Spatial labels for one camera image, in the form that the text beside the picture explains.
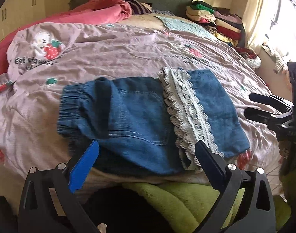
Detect green blanket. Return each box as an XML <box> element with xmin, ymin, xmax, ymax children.
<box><xmin>122</xmin><ymin>159</ymin><xmax>296</xmax><ymax>233</ymax></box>

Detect striped dark purple garment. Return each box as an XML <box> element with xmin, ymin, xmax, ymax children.
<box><xmin>123</xmin><ymin>0</ymin><xmax>152</xmax><ymax>15</ymax></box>

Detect blue denim lace-trimmed pants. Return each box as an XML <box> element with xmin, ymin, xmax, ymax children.
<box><xmin>57</xmin><ymin>67</ymin><xmax>250</xmax><ymax>176</ymax></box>

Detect cream window curtain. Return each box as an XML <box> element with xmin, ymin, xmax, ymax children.
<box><xmin>242</xmin><ymin>0</ymin><xmax>296</xmax><ymax>75</ymax></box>

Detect pink strawberry print bedsheet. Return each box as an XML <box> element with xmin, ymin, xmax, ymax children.
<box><xmin>0</xmin><ymin>22</ymin><xmax>280</xmax><ymax>186</ymax></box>

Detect stack of folded clothes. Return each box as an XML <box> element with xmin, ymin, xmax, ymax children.
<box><xmin>186</xmin><ymin>1</ymin><xmax>261</xmax><ymax>70</ymax></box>

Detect pink blanket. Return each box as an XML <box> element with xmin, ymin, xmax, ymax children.
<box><xmin>0</xmin><ymin>0</ymin><xmax>132</xmax><ymax>75</ymax></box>

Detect light blue crochet cloth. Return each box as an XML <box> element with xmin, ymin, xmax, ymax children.
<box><xmin>155</xmin><ymin>16</ymin><xmax>217</xmax><ymax>40</ymax></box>

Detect cream wardrobe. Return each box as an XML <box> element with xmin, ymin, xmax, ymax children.
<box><xmin>0</xmin><ymin>0</ymin><xmax>45</xmax><ymax>41</ymax></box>

